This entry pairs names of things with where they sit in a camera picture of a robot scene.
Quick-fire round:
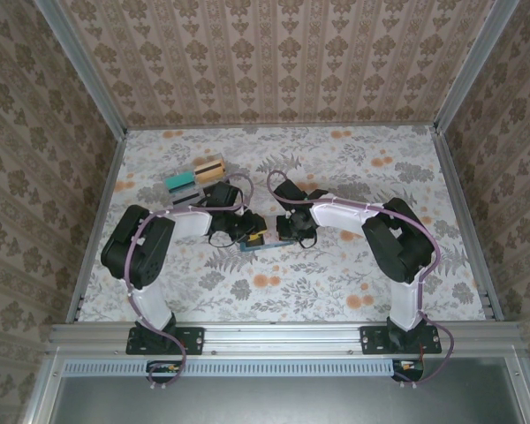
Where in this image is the grey slotted cable duct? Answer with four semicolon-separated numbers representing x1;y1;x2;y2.
64;358;394;377

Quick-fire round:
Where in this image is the teal card stack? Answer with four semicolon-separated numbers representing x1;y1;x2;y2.
165;172;197;193

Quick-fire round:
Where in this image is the aluminium corner post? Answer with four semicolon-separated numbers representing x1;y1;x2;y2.
34;0;129;136
435;0;521;133

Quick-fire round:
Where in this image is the floral table covering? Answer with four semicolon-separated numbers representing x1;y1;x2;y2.
77;125;491;323

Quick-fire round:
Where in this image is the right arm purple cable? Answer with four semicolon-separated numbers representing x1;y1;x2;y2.
267;170;457;390

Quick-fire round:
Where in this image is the aluminium side rail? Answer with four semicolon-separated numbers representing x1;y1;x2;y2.
432;127;505;322
65;130;129;323

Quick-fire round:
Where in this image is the blue card holder wallet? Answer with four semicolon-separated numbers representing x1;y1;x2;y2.
239;237;293;254

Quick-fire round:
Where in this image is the clear acrylic card organizer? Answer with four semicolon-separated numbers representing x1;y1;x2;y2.
163;152;229;208

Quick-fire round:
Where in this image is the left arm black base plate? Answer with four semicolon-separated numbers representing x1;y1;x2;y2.
125;325;205;357

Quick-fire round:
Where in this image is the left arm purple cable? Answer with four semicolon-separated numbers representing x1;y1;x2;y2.
124;171;254;390

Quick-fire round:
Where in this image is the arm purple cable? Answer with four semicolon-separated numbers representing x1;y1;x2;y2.
267;170;457;390
124;171;254;390

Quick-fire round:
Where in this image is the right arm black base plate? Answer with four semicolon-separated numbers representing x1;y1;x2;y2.
360;325;443;356

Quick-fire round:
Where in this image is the orange card with black stripe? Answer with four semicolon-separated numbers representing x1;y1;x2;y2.
194;161;228;183

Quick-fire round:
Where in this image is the aluminium front rail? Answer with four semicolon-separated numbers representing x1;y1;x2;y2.
48;321;526;354

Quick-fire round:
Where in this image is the grey metal panel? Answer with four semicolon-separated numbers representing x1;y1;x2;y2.
24;352;530;424

